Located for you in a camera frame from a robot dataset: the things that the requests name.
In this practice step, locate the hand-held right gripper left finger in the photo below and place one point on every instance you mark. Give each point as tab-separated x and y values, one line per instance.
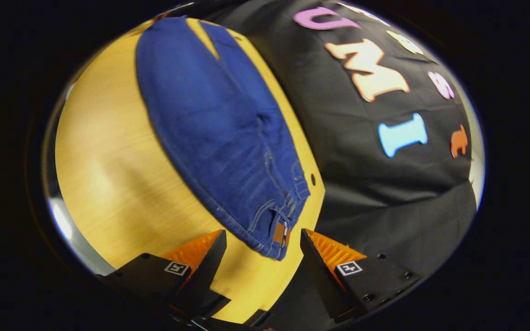
200	276

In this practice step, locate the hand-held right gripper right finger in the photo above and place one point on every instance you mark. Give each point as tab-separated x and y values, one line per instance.
322	280

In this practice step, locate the blue jeans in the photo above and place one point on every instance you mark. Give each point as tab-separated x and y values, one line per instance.
210	128

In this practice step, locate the black backdrop cloth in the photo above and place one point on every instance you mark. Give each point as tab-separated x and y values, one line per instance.
352	174

